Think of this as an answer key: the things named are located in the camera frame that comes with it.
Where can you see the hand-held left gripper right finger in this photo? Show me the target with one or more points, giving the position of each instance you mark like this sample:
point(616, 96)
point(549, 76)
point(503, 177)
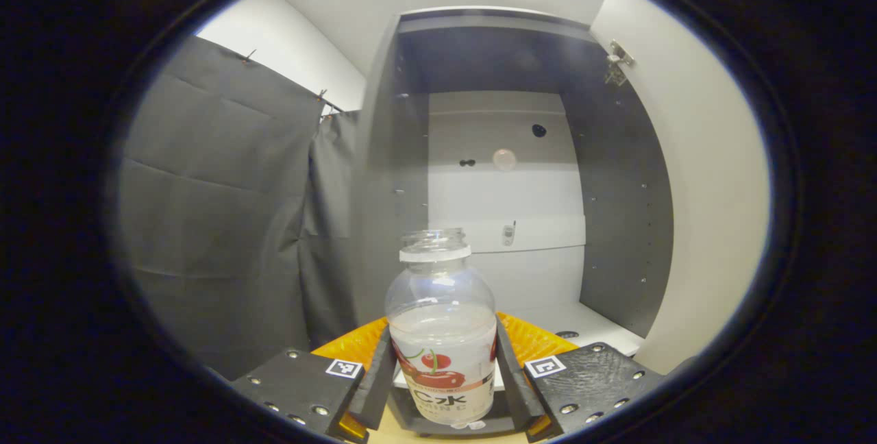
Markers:
point(514, 382)

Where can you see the metal door hinge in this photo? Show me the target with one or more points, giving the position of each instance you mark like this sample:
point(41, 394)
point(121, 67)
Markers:
point(619, 60)

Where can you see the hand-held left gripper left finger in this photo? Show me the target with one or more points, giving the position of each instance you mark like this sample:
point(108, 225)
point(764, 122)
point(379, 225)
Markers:
point(377, 382)

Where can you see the black backdrop cloth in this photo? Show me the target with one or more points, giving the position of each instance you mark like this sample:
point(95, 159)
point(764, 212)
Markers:
point(219, 225)

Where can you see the dark grey cabinet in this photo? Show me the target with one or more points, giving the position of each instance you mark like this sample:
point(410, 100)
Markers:
point(384, 190)

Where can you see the clear bottle with cherry label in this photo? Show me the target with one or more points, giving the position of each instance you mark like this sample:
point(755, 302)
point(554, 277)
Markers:
point(442, 334)

